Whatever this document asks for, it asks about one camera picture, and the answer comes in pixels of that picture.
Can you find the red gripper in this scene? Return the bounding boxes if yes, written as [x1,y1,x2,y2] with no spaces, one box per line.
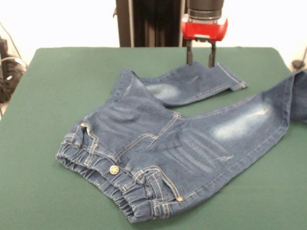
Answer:
[181,14,229,68]

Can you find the blue denim jeans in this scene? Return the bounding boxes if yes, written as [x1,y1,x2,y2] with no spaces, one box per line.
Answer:
[55,61,307,219]

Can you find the dark green table cloth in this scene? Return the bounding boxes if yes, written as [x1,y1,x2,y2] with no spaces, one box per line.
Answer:
[0,46,307,230]

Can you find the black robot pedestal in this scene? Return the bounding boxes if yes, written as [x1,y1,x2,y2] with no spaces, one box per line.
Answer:
[112,0,192,48]

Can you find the black equipment pile with cables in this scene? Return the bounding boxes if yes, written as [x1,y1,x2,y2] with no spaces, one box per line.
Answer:
[0,37,27,104]

